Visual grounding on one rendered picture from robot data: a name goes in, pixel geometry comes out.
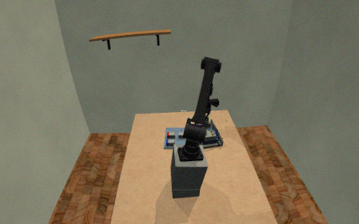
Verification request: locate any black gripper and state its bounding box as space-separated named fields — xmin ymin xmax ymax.
xmin=205 ymin=109 xmax=211 ymax=119

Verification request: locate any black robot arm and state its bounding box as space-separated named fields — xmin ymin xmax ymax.
xmin=177 ymin=57 xmax=222 ymax=162

